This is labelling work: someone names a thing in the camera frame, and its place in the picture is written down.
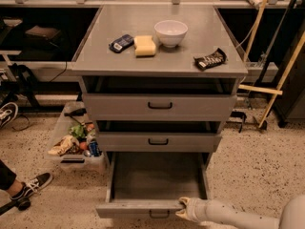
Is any black white sneaker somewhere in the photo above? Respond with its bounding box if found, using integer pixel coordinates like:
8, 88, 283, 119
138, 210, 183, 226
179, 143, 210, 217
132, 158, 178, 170
7, 173, 53, 200

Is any blue snack packet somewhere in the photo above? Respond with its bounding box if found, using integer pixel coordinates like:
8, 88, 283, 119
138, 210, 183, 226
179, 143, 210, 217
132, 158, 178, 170
109, 34, 134, 53

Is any wooden frame stand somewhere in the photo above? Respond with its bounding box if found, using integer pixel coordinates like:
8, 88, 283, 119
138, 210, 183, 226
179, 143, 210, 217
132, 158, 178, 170
237, 0, 305, 129

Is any grey middle drawer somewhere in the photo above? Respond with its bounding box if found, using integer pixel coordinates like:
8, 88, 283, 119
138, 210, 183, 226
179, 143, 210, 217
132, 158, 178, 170
96, 133, 221, 153

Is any grey top drawer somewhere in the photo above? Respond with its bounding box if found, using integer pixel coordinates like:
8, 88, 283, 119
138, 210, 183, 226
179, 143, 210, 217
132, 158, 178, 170
83, 94, 236, 121

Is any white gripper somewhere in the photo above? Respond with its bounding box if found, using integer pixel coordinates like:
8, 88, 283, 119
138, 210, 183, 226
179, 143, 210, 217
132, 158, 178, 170
175, 197, 208, 222

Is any green snack bag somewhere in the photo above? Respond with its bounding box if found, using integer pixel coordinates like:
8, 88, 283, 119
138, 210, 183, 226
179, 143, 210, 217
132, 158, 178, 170
69, 124, 87, 139

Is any yellow sponge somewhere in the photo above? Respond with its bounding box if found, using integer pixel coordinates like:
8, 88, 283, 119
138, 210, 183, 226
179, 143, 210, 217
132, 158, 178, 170
134, 35, 156, 56

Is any black sneaker upper left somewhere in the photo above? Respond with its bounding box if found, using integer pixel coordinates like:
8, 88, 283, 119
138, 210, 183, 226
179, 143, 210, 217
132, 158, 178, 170
0, 102, 18, 128

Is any grey bottom drawer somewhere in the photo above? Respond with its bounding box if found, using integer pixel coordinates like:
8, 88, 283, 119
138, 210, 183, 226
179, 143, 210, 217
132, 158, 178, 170
96, 152, 209, 219

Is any clear plastic storage bin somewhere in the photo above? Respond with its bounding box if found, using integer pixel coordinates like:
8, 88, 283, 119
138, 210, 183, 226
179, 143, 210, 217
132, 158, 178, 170
46, 101, 105, 174

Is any black caster wheel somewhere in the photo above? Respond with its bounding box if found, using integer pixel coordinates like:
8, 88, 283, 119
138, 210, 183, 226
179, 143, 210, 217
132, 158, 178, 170
17, 198, 31, 211

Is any dark box on shelf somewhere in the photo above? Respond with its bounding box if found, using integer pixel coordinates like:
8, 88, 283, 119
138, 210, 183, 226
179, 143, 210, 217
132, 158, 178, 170
25, 26, 61, 41

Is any blue soda can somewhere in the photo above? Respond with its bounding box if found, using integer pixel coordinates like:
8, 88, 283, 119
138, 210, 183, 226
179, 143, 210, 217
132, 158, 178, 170
89, 140, 100, 156

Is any crumpled tan snack bag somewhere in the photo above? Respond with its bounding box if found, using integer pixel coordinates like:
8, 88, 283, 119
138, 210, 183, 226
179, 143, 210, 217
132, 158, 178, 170
48, 135, 79, 156

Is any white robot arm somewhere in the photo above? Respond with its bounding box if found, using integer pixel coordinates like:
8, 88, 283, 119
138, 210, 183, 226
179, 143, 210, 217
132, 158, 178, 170
175, 195, 305, 229

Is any grey drawer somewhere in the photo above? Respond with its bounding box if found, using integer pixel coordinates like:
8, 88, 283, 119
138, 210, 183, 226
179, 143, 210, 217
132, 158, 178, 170
96, 133, 221, 153
96, 152, 209, 219
83, 94, 236, 121

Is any white bowl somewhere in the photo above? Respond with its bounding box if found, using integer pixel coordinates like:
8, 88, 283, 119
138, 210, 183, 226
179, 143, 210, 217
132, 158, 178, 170
154, 20, 188, 48

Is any black candy bar wrapper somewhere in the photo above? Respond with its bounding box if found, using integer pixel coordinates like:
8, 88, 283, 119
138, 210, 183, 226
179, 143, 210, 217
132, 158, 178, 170
194, 48, 227, 71

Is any grey drawer cabinet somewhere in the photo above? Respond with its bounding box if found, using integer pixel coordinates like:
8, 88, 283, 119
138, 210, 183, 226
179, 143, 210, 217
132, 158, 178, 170
70, 3, 249, 167

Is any orange fruit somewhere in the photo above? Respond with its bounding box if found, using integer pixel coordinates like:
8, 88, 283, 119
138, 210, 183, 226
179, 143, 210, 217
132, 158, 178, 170
79, 142, 88, 150

